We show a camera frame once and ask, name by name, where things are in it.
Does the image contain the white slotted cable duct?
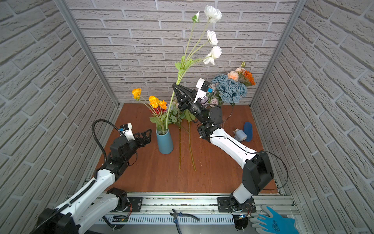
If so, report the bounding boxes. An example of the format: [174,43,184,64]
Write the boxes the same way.
[106,214,234,225]

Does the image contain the teal ceramic vase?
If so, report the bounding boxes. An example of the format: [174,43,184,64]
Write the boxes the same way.
[156,130,174,155]

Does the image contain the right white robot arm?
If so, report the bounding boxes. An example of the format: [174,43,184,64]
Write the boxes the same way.
[172,79,274,207]

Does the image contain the orange white small bouquet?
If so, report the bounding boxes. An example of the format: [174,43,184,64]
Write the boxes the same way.
[132,88,168,135]

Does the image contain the black corrugated cable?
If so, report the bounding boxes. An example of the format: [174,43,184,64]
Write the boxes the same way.
[29,119,120,234]

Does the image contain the black blue pliers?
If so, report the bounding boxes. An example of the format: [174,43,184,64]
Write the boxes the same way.
[169,208,201,234]

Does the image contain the blue hydrangea white bouquet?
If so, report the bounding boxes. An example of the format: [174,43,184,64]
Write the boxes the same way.
[185,110,196,172]

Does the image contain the blue oval object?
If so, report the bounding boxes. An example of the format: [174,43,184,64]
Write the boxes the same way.
[243,122,253,142]

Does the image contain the blue grey work glove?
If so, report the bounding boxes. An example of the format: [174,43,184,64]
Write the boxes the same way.
[249,205,299,234]

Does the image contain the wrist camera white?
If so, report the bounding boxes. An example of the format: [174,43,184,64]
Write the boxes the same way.
[194,79,213,103]
[118,123,135,141]

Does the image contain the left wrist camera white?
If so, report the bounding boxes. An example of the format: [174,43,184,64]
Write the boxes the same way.
[118,123,135,141]

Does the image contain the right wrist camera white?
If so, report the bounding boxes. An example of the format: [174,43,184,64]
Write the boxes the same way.
[194,79,213,103]

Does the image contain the white poppy stem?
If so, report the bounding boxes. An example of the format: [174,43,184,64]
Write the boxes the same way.
[165,5,223,132]

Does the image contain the dusty blue rose bouquet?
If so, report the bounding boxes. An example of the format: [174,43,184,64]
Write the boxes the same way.
[211,74,247,105]

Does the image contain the white lilac mixed bouquet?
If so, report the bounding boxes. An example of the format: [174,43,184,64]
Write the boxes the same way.
[201,84,224,106]

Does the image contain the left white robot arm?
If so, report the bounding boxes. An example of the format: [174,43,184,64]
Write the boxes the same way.
[32,128,152,234]

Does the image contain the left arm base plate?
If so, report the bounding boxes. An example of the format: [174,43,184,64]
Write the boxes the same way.
[112,197,143,213]

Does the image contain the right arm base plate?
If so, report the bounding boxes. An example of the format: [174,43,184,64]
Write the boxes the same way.
[217,197,257,213]

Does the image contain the red gerbera stem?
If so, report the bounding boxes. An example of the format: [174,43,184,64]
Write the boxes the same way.
[150,107,165,134]

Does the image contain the orange gerbera stem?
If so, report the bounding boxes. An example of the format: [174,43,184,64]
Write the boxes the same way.
[243,70,256,86]

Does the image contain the peach rose stem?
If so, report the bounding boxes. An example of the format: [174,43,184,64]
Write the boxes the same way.
[228,61,246,81]

